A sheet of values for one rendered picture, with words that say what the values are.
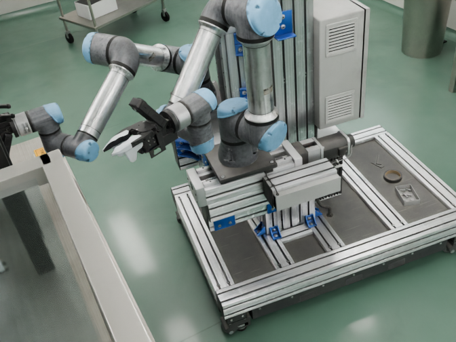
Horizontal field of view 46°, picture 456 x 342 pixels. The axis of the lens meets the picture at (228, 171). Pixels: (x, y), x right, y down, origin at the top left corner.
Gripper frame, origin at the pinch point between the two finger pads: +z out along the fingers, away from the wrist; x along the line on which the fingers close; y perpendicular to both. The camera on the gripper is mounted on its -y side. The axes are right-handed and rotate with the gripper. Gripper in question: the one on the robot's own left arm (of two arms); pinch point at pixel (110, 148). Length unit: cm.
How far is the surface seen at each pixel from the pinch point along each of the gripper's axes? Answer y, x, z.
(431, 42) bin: 102, 78, -310
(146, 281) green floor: 114, 76, -27
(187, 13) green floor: 82, 317, -272
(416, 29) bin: 90, 87, -304
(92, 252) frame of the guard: -27, -70, 38
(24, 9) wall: 55, 475, -177
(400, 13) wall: 105, 141, -370
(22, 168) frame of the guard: -30, -49, 35
